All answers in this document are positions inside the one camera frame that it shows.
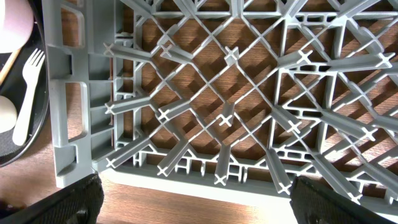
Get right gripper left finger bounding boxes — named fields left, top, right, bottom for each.
left=1, top=174, right=104, bottom=224

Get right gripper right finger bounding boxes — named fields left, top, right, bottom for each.
left=290, top=176, right=393, bottom=224

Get white plastic fork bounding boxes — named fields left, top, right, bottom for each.
left=12, top=49, right=45, bottom=146

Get small white cup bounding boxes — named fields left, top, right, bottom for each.
left=0, top=96, right=17, bottom=133

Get wooden chopstick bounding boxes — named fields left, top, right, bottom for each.
left=0, top=48, right=21, bottom=85

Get pink bowl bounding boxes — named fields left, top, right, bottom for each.
left=1, top=0, right=34, bottom=54

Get grey plastic dishwasher rack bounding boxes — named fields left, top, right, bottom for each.
left=42, top=0, right=397, bottom=220

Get round black serving tray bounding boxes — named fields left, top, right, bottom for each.
left=1, top=0, right=49, bottom=167

